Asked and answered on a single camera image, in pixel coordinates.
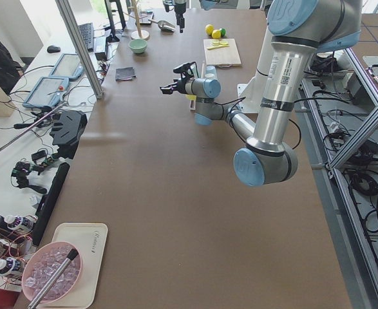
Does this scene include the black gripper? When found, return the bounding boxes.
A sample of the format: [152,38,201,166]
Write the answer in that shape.
[174,0,186,23]
[160,61,196,95]

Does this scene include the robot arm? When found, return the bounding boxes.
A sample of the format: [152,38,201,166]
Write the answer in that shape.
[160,1,362,187]
[162,0,238,24]

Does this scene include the light blue cup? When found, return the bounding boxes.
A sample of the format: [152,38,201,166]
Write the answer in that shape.
[204,65,217,79]

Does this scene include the metal scoop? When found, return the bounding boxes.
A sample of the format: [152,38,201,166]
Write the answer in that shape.
[149,19,176,32]

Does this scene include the whole yellow lemon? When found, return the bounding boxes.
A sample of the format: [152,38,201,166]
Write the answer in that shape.
[211,29,222,39]
[205,24,214,35]

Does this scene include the wooden mug tree stand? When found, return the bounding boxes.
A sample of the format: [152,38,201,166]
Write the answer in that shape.
[128,0,150,41]

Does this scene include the grey folded cloth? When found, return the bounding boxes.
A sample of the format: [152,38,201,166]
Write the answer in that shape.
[115,67,136,82]

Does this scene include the green bowl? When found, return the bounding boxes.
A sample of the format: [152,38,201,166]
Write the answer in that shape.
[128,39,147,54]

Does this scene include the wooden cutting board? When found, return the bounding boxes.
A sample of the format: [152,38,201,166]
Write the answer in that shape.
[203,38,241,67]

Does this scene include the yellow plastic knife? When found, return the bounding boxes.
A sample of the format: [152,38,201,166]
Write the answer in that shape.
[207,44,229,50]

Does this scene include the black keyboard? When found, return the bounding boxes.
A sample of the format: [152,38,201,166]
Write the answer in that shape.
[77,23,94,52]

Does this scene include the blue teach pendant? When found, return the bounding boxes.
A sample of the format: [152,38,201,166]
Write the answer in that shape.
[23,77,70,108]
[49,53,84,81]

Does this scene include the black computer mouse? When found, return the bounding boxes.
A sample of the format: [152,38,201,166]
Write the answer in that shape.
[46,45,61,53]

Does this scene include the white tray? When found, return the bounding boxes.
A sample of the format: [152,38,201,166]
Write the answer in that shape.
[38,223,108,308]

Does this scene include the pink bowl with ice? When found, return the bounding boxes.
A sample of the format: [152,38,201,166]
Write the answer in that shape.
[22,241,82,304]

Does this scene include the white wire cup rack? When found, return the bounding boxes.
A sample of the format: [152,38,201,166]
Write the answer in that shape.
[186,61,212,112]

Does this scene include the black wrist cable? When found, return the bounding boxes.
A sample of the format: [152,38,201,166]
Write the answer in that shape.
[188,61,302,151]

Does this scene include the aluminium frame post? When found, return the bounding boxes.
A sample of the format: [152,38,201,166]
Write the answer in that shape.
[55,0,103,100]

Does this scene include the metal ice scoop handle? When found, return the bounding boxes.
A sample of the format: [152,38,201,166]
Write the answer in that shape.
[27,248,79,309]

